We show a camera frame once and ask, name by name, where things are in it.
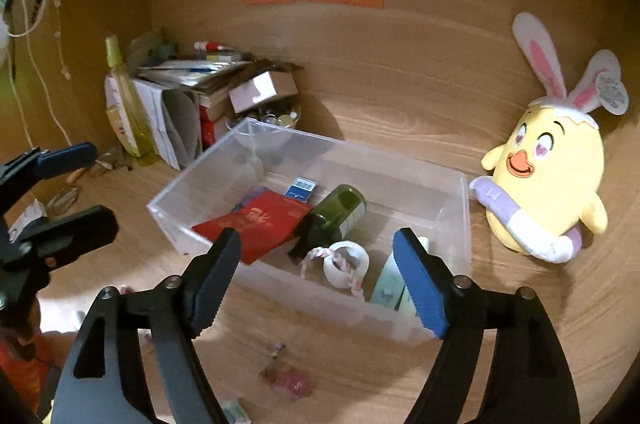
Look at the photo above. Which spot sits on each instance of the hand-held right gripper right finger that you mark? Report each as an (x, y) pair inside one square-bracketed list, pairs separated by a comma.
[(420, 291)]

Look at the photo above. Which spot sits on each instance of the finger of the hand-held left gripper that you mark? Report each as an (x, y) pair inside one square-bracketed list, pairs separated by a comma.
[(65, 158), (75, 231)]

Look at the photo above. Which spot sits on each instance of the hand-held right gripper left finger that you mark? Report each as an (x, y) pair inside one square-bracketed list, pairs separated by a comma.
[(215, 291)]

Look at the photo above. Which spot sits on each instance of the green printed sachet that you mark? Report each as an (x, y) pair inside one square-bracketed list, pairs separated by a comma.
[(386, 284)]

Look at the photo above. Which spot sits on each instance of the mint green tube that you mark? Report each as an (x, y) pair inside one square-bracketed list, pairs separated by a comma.
[(424, 245)]

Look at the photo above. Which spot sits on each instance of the red foil pouch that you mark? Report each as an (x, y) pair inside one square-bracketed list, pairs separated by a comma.
[(260, 224)]

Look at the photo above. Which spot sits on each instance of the clear plastic bin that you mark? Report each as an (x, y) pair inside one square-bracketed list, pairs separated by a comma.
[(400, 204)]

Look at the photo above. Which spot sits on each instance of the white tape roll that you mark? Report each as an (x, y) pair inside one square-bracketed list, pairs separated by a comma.
[(330, 275)]

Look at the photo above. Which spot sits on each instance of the dark green bottle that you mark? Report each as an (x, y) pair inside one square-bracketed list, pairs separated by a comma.
[(335, 209)]

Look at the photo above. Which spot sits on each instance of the small blue white box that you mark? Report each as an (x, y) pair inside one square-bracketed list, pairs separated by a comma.
[(301, 187)]

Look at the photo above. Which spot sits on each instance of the brown stick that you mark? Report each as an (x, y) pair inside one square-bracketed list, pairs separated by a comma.
[(79, 176)]

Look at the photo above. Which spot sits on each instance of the white paper tag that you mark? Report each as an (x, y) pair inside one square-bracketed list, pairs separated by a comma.
[(30, 216)]

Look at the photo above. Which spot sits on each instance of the orange garment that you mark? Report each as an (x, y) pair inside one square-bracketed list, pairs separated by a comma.
[(27, 369)]

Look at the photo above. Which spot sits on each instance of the yellow-green spray bottle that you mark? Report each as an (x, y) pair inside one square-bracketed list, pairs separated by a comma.
[(127, 103)]

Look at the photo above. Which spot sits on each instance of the folded white paper leaflet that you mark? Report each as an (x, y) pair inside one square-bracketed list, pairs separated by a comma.
[(170, 123)]

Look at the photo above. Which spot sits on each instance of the pink crumpled wrapper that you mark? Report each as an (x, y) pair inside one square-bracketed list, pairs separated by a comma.
[(292, 381)]

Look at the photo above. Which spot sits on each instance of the small teal packet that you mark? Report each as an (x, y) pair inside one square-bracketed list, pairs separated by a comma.
[(235, 411)]

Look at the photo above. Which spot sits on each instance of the red box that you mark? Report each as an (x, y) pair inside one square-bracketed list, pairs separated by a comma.
[(212, 126)]

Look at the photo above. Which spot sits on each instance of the stack of books and papers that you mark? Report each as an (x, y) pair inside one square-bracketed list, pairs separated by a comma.
[(200, 76)]

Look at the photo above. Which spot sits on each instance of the yellow chick plush toy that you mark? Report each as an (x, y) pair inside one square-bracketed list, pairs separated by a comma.
[(550, 174)]

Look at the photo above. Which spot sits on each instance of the white bowl with trinkets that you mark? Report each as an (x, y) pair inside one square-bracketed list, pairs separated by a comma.
[(280, 119)]

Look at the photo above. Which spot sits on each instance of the red and white marker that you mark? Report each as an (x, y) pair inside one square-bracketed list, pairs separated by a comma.
[(215, 47)]

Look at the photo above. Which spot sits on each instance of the small white cardboard box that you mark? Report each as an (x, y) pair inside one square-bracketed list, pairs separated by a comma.
[(260, 91)]

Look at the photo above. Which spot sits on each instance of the thin-frame eyeglasses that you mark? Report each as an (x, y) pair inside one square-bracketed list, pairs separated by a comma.
[(112, 162), (64, 200)]

